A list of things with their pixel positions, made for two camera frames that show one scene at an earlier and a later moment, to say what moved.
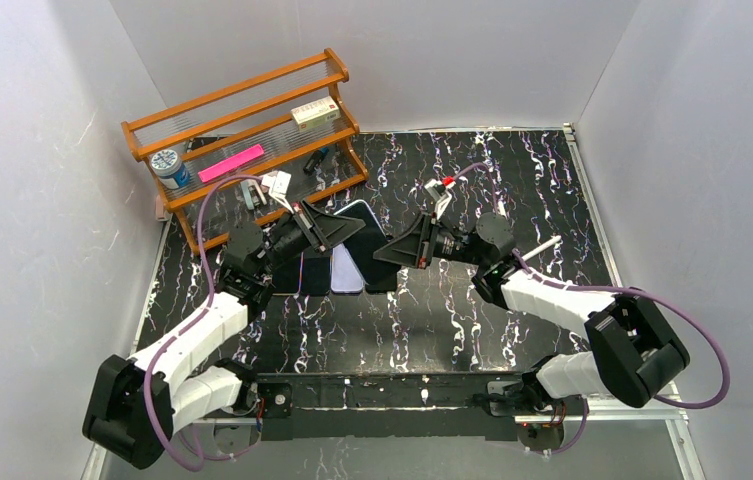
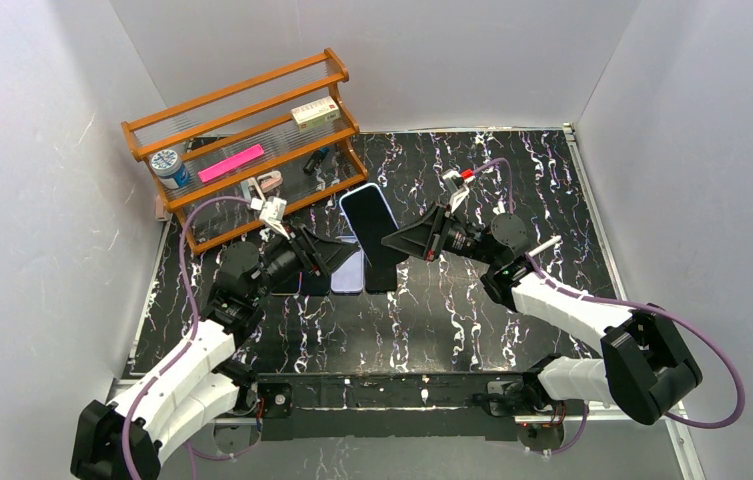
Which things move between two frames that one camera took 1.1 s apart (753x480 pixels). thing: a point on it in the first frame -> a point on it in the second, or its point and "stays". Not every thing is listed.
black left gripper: (314, 225) -> (303, 246)
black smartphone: (315, 275) stays
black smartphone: (286, 275) stays
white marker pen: (551, 242) stays
